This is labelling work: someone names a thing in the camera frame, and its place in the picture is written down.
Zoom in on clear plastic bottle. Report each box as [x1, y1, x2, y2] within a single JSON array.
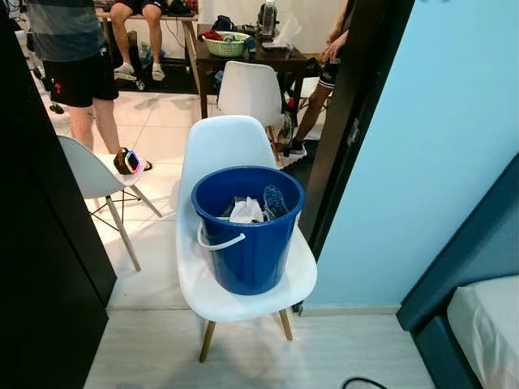
[[261, 185, 290, 220]]

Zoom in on person in grey striped shirt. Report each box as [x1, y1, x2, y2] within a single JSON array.
[[23, 0, 122, 155]]

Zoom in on seated person bare legs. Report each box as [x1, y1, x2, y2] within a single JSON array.
[[109, 0, 167, 82]]

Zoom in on person in dark shorts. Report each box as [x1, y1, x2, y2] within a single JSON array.
[[290, 0, 355, 159]]

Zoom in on white plastic bag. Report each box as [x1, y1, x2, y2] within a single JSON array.
[[276, 15, 304, 49]]

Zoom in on light wooden desk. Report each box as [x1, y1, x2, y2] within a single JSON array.
[[96, 6, 201, 90]]

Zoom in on beige bed mattress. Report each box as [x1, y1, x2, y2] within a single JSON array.
[[447, 276, 519, 389]]

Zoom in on dark brown door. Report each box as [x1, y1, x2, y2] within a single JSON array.
[[298, 0, 416, 262]]

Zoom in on dark blue bag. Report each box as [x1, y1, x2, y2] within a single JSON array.
[[211, 15, 238, 35]]

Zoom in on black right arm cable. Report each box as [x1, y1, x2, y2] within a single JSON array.
[[341, 376, 389, 389]]

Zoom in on green woven basket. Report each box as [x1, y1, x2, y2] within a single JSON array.
[[202, 31, 251, 58]]

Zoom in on clear blender jug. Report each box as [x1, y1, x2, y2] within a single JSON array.
[[257, 0, 281, 43]]

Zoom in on dark wooden table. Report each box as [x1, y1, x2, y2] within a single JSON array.
[[193, 36, 311, 126]]

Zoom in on crumpled white paper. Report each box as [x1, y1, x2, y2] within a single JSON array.
[[229, 197, 266, 224]]

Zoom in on white plastic chair wooden legs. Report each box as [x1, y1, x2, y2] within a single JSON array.
[[176, 114, 319, 364], [217, 61, 286, 163], [58, 135, 163, 273]]

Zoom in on tall black wardrobe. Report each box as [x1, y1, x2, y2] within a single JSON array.
[[0, 0, 118, 389]]

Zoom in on black gadget with rainbow ring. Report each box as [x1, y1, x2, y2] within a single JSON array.
[[113, 147, 152, 176]]

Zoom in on blue plastic bucket white handle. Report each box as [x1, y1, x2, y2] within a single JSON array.
[[191, 165, 307, 297]]

